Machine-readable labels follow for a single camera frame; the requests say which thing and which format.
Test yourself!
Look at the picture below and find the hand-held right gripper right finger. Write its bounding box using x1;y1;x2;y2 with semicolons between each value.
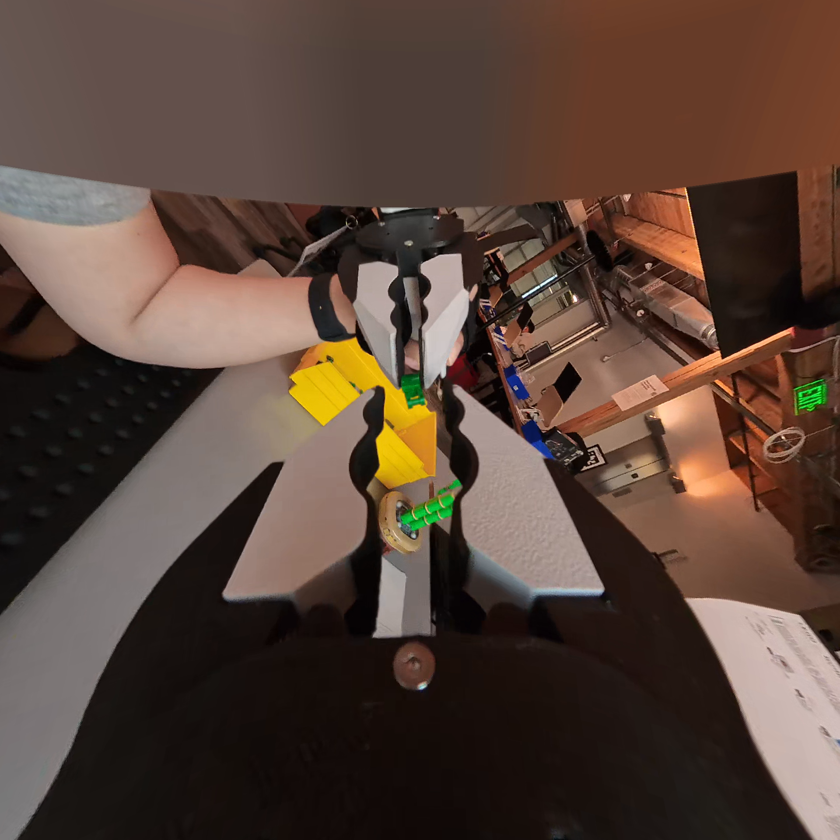
434;382;606;632

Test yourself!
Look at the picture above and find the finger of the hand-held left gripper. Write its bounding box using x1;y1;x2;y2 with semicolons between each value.
417;252;471;389
354;260;413;388

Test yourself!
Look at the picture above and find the silver air duct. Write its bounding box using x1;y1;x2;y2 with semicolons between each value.
602;261;718;350

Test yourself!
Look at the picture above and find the grey metal cabinet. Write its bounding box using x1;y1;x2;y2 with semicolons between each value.
576;438;687;505

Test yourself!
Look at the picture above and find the green exit sign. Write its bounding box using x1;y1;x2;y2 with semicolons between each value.
793;378;830;417

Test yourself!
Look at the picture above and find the person's left hand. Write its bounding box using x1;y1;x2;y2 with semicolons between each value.
402;336;466;371

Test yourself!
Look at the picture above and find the grey shirt sleeve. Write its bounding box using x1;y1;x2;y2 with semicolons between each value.
0;165;153;228

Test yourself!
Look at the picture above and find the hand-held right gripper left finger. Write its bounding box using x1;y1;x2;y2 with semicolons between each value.
222;386;387;636

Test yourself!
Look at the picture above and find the black wristband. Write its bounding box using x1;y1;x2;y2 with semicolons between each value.
308;272;359;343

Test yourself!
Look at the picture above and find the black flat panel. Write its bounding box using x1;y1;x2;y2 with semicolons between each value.
685;171;807;357

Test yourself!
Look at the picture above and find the white cable coil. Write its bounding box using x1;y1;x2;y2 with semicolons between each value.
763;426;807;464

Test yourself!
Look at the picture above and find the white printed paper sheet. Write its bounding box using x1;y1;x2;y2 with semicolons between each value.
685;596;840;840

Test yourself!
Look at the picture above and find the person's left forearm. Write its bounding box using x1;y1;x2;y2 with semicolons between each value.
0;197;317;368

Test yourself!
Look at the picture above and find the black studded floor mat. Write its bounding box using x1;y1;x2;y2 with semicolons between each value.
0;341;223;613

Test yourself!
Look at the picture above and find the white paper notice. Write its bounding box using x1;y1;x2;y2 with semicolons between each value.
611;374;670;412

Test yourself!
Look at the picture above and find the yellow plastic bin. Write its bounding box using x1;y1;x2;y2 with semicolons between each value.
288;337;438;490

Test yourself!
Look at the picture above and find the lego bamboo model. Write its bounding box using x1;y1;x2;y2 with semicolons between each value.
366;478;464;553

